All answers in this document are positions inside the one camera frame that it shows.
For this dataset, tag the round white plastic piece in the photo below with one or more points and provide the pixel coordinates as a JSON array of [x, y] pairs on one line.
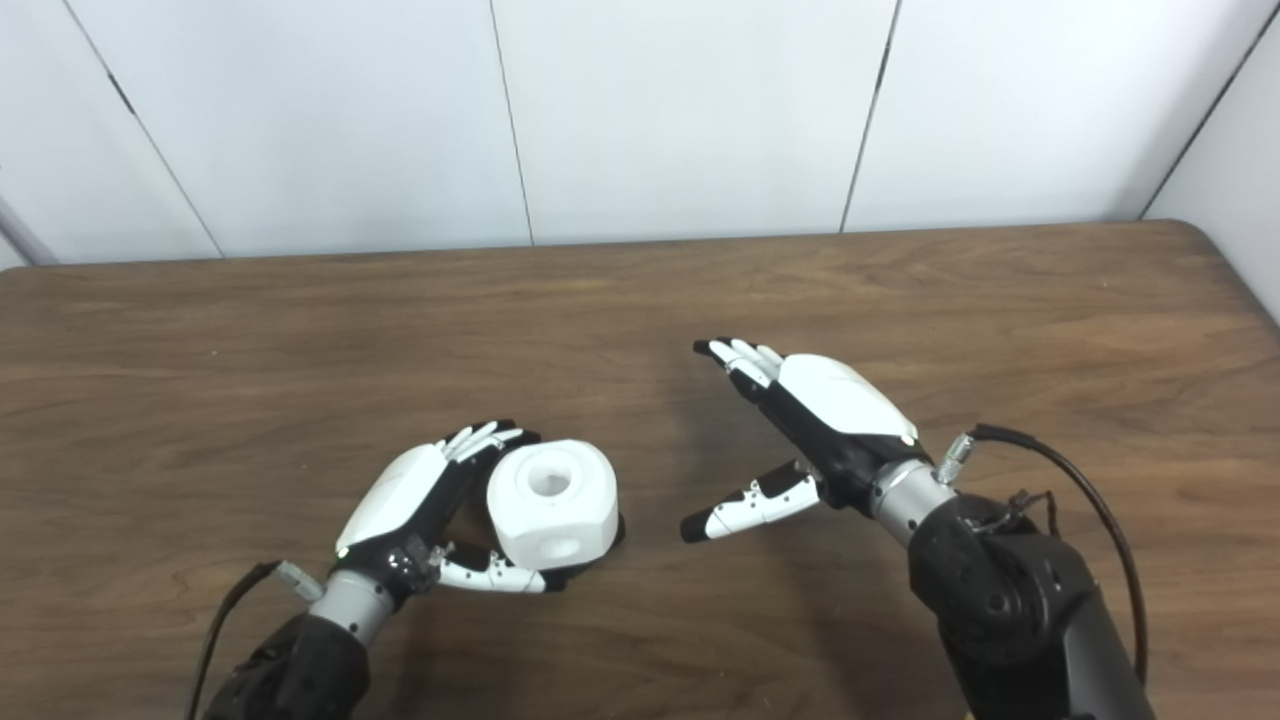
[[550, 510]]

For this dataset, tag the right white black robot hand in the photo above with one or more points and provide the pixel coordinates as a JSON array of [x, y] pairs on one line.
[[840, 395]]

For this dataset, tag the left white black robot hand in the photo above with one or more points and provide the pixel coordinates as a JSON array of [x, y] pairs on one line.
[[395, 495]]

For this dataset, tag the black plastic holder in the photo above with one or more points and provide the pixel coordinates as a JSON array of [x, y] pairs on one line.
[[575, 575]]

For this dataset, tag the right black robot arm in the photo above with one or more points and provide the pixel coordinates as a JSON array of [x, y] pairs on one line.
[[1010, 610]]

